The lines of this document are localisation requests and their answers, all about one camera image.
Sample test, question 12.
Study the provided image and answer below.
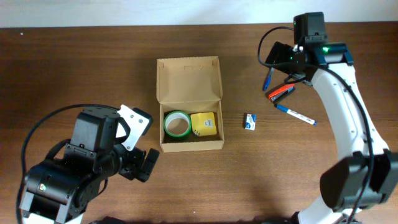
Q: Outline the white blue marker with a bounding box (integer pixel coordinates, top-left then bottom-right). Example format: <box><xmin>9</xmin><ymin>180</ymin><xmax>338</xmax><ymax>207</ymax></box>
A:
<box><xmin>275</xmin><ymin>104</ymin><xmax>317</xmax><ymax>126</ymax></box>

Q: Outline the right black cable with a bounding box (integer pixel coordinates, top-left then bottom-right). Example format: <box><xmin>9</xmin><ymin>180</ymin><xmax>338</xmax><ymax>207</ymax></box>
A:
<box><xmin>257</xmin><ymin>26</ymin><xmax>375</xmax><ymax>224</ymax></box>

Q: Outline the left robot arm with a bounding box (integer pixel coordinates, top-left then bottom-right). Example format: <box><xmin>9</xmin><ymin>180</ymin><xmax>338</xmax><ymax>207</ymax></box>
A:
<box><xmin>16</xmin><ymin>104</ymin><xmax>160</xmax><ymax>223</ymax></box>

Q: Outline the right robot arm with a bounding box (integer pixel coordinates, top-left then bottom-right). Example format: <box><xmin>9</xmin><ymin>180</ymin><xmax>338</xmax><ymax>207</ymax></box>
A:
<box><xmin>262</xmin><ymin>12</ymin><xmax>397</xmax><ymax>223</ymax></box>

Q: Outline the white blue staples box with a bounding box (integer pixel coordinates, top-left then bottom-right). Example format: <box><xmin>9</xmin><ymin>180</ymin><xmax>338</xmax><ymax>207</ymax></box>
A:
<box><xmin>244</xmin><ymin>113</ymin><xmax>257</xmax><ymax>131</ymax></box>

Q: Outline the brown cardboard box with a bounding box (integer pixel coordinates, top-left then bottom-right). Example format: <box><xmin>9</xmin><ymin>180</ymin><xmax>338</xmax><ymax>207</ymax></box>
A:
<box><xmin>156</xmin><ymin>56</ymin><xmax>224</xmax><ymax>152</ymax></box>

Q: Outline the blue ballpoint pen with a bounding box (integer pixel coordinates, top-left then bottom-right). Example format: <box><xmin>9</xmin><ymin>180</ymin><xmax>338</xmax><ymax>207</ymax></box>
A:
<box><xmin>262</xmin><ymin>67</ymin><xmax>274</xmax><ymax>91</ymax></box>

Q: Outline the yellow sticky note pad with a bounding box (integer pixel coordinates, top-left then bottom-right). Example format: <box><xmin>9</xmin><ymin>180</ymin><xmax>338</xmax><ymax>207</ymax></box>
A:
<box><xmin>190</xmin><ymin>112</ymin><xmax>217</xmax><ymax>137</ymax></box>

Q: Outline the left black cable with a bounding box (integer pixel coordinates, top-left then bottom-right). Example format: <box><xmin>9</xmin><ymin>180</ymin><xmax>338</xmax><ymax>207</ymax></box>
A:
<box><xmin>15</xmin><ymin>103</ymin><xmax>131</xmax><ymax>224</ymax></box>

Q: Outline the green tape roll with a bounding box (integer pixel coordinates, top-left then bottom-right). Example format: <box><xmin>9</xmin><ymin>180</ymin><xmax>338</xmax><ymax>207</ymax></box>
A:
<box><xmin>164</xmin><ymin>111</ymin><xmax>192</xmax><ymax>139</ymax></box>

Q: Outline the black cable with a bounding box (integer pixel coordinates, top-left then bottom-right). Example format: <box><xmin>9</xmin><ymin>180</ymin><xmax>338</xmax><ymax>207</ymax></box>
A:
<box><xmin>15</xmin><ymin>103</ymin><xmax>131</xmax><ymax>224</ymax></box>
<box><xmin>257</xmin><ymin>26</ymin><xmax>375</xmax><ymax>224</ymax></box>

